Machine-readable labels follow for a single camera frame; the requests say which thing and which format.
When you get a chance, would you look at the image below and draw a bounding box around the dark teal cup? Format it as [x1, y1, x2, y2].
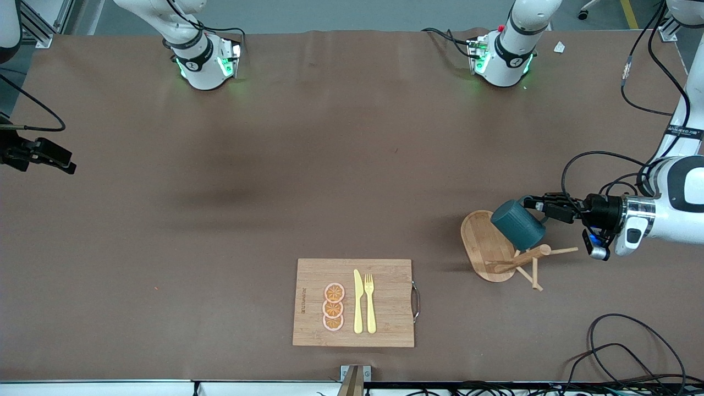
[490, 199, 549, 249]

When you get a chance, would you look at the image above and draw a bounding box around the wooden mug rack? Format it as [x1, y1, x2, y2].
[460, 210, 579, 292]

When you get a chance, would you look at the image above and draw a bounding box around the yellow plastic fork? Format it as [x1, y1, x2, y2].
[364, 274, 377, 334]

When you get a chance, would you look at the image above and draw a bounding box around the yellow plastic knife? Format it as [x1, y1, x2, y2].
[353, 269, 364, 334]

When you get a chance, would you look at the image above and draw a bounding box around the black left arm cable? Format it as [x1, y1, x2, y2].
[561, 0, 691, 201]

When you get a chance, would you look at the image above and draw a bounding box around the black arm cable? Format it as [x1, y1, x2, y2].
[0, 74, 65, 133]
[561, 0, 691, 201]

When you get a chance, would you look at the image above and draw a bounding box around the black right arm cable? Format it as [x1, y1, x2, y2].
[0, 74, 65, 133]

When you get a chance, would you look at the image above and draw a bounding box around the black cable loop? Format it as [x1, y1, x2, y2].
[587, 313, 688, 396]
[565, 344, 669, 396]

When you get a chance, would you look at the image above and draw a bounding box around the aluminium frame profile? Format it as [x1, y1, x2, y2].
[658, 14, 681, 42]
[16, 0, 56, 49]

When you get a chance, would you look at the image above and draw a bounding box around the bamboo cutting board metal handle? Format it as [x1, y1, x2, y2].
[292, 258, 421, 348]

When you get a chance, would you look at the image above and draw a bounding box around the black cable bundle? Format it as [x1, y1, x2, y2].
[385, 379, 704, 396]

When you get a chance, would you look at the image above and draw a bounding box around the black base power cable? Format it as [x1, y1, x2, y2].
[422, 27, 475, 58]

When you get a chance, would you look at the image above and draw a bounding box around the metal table edge bracket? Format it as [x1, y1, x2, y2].
[337, 365, 372, 396]

